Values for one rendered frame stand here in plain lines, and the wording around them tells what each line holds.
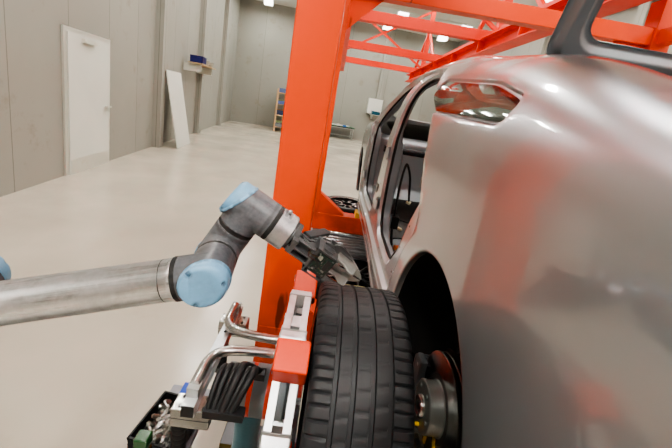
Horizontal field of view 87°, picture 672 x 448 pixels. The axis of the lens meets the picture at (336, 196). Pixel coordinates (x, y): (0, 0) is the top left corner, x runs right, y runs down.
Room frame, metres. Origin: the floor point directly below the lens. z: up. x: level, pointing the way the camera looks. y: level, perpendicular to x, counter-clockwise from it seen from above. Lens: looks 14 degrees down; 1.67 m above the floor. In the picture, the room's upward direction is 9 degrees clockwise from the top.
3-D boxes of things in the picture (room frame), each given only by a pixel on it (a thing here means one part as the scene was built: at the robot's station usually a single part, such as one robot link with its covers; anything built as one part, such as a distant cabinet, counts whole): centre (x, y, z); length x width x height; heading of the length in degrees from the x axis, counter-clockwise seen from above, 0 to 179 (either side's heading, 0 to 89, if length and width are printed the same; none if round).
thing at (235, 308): (0.95, 0.18, 1.03); 0.19 x 0.18 x 0.11; 92
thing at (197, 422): (0.68, 0.25, 0.93); 0.09 x 0.05 x 0.05; 92
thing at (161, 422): (0.97, 0.45, 0.51); 0.20 x 0.14 x 0.13; 174
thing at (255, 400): (0.85, 0.12, 0.85); 0.21 x 0.14 x 0.14; 92
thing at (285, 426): (0.86, 0.05, 0.85); 0.54 x 0.07 x 0.54; 2
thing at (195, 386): (0.75, 0.17, 1.03); 0.19 x 0.18 x 0.11; 92
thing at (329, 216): (3.33, -0.11, 0.69); 0.52 x 0.17 x 0.35; 92
